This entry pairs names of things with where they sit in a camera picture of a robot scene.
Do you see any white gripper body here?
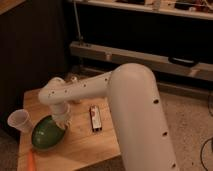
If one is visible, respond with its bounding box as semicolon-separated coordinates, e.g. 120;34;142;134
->
50;102;71;129

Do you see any green ceramic bowl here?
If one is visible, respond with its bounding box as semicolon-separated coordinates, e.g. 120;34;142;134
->
31;115;66;150

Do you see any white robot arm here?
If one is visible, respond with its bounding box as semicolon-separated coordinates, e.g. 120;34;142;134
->
38;63;180;171

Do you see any black rectangular device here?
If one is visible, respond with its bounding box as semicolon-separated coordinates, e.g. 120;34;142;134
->
89;105;102;132

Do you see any small clear glass bottle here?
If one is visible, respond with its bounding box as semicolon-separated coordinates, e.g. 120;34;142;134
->
69;75;82;105

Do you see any orange carrot toy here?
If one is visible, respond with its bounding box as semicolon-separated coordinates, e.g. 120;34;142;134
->
27;150;36;171

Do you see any metal pole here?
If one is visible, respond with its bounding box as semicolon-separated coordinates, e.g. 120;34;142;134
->
73;0;83;45

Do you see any long grey case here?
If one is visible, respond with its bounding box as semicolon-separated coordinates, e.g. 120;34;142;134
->
69;41;213;82

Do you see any white shelf board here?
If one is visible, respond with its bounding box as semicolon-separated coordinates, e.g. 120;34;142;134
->
69;0;213;21

